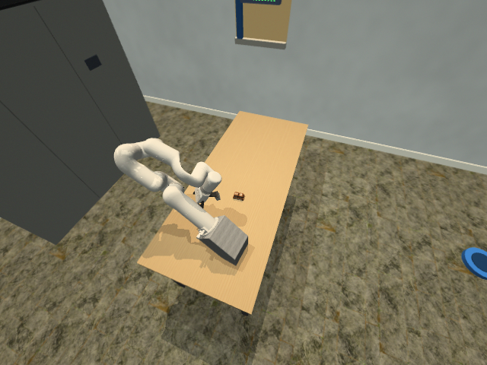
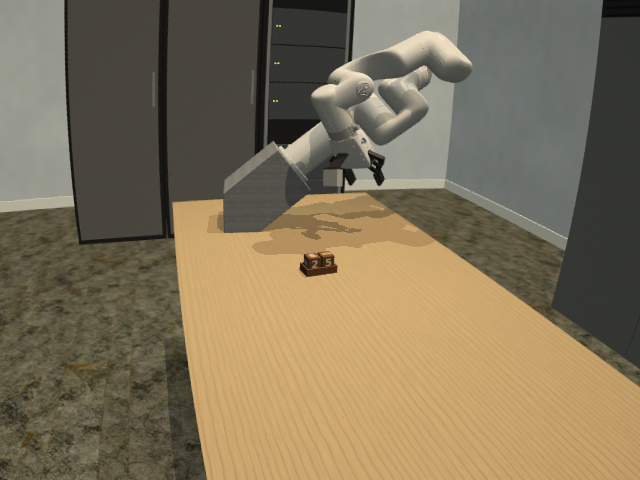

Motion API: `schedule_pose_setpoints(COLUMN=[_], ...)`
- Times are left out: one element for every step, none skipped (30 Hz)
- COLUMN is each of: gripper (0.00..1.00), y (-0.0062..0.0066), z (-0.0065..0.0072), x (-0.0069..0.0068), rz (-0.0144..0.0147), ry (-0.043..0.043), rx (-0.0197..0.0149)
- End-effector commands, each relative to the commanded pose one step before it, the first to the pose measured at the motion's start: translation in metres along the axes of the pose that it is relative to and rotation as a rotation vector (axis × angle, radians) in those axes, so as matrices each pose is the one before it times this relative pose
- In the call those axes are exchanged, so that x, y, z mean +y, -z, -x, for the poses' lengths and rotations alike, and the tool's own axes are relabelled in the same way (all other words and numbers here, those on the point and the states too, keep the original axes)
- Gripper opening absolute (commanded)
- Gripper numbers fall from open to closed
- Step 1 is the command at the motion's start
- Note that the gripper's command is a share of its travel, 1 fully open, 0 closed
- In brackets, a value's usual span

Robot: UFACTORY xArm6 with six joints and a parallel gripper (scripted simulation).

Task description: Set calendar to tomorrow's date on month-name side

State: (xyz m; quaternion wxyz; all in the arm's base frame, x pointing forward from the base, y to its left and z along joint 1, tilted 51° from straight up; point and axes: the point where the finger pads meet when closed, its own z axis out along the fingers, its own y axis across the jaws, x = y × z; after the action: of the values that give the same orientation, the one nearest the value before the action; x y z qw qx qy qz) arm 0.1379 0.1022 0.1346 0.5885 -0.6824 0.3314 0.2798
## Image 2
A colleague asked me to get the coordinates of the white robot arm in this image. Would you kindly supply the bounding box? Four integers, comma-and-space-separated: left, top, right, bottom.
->
278, 31, 472, 182

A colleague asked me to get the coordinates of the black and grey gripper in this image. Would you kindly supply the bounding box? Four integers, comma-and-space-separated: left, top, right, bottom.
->
329, 129, 385, 186

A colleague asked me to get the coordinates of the brown number cube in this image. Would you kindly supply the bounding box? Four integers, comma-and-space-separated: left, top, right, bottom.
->
304, 253, 321, 269
317, 251, 334, 267

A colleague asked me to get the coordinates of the brown wooden tray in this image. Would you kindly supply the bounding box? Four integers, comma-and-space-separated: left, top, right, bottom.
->
300, 262, 338, 277

